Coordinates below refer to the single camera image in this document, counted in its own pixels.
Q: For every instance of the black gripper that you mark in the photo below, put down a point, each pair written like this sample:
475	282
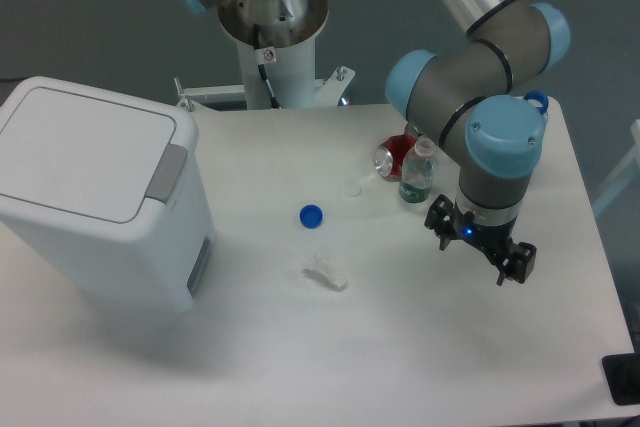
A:
516	261

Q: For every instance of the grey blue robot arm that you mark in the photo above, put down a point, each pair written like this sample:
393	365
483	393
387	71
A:
464	103

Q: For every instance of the red soda can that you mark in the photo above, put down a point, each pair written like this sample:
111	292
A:
389	155

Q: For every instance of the white trash can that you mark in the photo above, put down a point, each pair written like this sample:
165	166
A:
106	188

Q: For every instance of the clear plastic bottle green label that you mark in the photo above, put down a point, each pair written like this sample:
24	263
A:
417	171

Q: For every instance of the crumpled white paper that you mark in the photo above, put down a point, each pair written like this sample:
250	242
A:
325	271

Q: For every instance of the blue bottle cap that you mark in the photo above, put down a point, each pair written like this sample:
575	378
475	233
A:
311	216

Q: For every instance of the black device at edge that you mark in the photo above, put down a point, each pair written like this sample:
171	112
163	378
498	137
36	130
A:
622	377

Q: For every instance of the blue ring object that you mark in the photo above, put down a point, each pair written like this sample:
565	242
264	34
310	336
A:
537	99

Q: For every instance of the white frame at right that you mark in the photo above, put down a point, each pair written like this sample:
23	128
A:
620	177

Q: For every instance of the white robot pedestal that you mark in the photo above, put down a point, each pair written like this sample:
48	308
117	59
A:
276	48

